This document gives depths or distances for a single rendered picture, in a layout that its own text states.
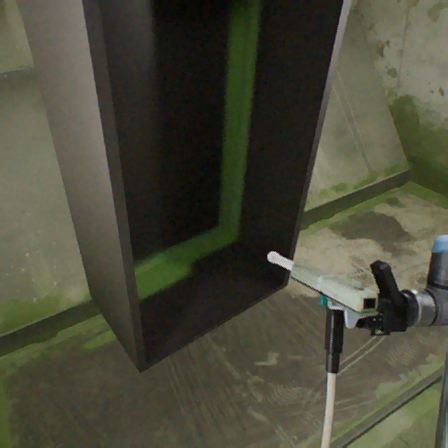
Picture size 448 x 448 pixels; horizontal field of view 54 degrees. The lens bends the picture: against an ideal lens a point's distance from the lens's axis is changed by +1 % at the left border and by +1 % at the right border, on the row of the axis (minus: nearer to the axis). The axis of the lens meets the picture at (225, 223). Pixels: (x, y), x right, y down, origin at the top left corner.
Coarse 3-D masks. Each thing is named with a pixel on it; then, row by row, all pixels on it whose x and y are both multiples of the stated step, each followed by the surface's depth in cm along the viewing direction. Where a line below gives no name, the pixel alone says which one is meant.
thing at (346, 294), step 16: (272, 256) 129; (304, 272) 107; (320, 272) 103; (320, 288) 100; (336, 288) 93; (352, 288) 89; (352, 304) 87; (336, 320) 96; (336, 336) 96; (336, 352) 97; (336, 368) 98
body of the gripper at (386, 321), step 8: (384, 296) 101; (408, 296) 102; (408, 304) 101; (384, 312) 99; (392, 312) 101; (400, 312) 103; (408, 312) 101; (360, 320) 102; (368, 320) 98; (376, 320) 99; (384, 320) 99; (392, 320) 101; (400, 320) 102; (408, 320) 101; (360, 328) 102; (368, 328) 100; (376, 328) 100; (384, 328) 100; (392, 328) 101; (400, 328) 102
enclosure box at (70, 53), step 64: (64, 0) 68; (128, 0) 101; (192, 0) 111; (256, 0) 118; (320, 0) 102; (64, 64) 79; (128, 64) 110; (192, 64) 122; (256, 64) 128; (320, 64) 109; (64, 128) 96; (128, 128) 121; (192, 128) 135; (256, 128) 139; (320, 128) 116; (128, 192) 134; (192, 192) 152; (256, 192) 152; (128, 256) 98; (192, 256) 167; (256, 256) 168; (128, 320) 116; (192, 320) 145
